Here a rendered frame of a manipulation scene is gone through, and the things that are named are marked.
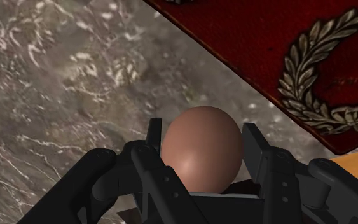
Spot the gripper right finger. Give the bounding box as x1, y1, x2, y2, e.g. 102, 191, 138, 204
241, 122, 358, 224

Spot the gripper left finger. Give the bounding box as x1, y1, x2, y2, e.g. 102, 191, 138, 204
17, 117, 210, 224

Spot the brown egg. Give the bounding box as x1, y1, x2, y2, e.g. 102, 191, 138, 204
160, 106, 245, 194

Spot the red book with gold wreath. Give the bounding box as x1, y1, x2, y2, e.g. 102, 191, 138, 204
143, 0, 358, 155

